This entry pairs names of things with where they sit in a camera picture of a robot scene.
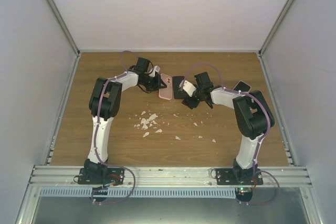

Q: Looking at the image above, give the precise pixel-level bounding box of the pink phone case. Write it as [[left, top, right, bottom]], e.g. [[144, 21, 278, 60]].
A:
[[159, 73, 173, 100]]

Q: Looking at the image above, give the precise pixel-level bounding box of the black phone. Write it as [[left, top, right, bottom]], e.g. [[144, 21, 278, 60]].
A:
[[172, 76, 187, 100], [233, 81, 251, 92]]

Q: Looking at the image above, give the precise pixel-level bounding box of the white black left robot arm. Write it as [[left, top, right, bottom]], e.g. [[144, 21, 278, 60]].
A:
[[84, 57, 167, 184]]

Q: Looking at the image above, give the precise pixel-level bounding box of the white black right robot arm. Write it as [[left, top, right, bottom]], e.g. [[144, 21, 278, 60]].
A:
[[178, 72, 275, 185]]

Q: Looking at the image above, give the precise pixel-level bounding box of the white paper scrap pile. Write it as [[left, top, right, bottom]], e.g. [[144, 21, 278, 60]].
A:
[[133, 111, 163, 138]]

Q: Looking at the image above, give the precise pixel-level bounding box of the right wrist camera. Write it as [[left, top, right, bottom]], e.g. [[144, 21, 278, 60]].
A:
[[179, 80, 197, 97]]

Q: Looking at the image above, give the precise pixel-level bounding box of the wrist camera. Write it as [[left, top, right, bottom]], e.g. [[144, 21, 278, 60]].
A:
[[149, 66, 160, 78], [179, 80, 197, 97]]

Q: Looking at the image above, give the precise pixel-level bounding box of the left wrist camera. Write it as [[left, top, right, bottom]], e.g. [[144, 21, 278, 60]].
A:
[[149, 66, 160, 78]]

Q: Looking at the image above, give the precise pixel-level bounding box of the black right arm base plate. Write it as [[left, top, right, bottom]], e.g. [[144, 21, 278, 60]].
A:
[[209, 168, 264, 186]]

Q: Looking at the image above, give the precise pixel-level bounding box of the grey slotted cable duct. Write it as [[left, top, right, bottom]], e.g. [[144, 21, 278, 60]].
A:
[[40, 187, 236, 199]]

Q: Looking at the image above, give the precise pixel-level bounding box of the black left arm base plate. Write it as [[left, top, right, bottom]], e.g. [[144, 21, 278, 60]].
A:
[[74, 167, 124, 186]]

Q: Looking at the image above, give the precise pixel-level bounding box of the front aluminium rail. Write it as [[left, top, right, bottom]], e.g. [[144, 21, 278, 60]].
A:
[[29, 166, 312, 187]]

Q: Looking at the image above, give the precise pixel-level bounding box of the right rear aluminium frame post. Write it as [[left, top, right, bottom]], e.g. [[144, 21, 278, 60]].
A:
[[258, 0, 295, 58]]

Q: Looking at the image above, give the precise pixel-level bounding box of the aluminium frame post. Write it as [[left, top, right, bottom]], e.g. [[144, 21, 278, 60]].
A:
[[45, 0, 80, 57], [258, 0, 295, 58]]

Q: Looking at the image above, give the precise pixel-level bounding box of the left rear aluminium frame post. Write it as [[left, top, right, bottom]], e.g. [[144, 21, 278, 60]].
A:
[[45, 0, 80, 57]]

